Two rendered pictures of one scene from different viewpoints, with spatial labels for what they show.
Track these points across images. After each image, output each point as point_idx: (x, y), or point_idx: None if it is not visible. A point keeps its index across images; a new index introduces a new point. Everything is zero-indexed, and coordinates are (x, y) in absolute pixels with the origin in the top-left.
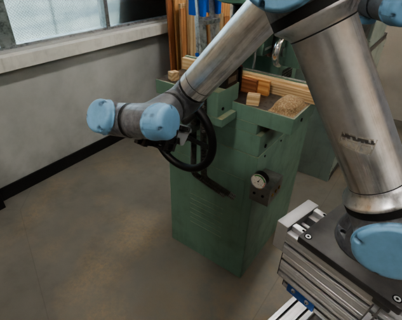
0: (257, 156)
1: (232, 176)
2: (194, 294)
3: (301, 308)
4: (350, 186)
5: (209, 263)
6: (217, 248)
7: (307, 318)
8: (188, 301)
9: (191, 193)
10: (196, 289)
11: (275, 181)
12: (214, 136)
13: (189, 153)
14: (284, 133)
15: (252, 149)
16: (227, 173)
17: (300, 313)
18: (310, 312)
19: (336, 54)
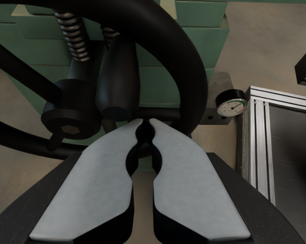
0: (214, 66)
1: (163, 105)
2: (148, 216)
3: (264, 187)
4: None
5: (139, 175)
6: (146, 164)
7: (274, 193)
8: (148, 226)
9: (98, 138)
10: (146, 209)
11: (232, 88)
12: (208, 88)
13: None
14: (296, 2)
15: (206, 57)
16: (153, 104)
17: (267, 193)
18: (272, 186)
19: None
